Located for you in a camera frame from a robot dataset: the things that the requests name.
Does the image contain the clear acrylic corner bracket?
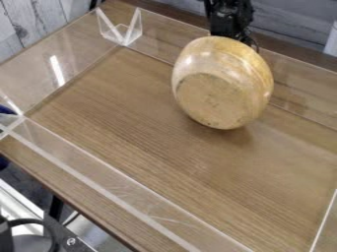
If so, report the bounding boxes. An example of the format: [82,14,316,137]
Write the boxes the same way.
[94,8,141,46]

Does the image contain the black metal base plate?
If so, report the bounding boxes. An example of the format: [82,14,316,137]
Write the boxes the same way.
[0,222,98,252]

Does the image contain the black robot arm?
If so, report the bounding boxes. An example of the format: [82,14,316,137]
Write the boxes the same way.
[203,0,254,44]

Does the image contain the clear acrylic front barrier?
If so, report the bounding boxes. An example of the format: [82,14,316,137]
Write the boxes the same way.
[0,99,252,252]

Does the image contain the black table leg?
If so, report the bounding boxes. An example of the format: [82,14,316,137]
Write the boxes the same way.
[48,196,64,221]

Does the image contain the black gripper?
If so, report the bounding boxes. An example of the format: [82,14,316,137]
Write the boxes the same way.
[209,14,254,41]

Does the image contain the brown wooden bowl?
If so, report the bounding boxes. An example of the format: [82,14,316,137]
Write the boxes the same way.
[171,36,274,130]

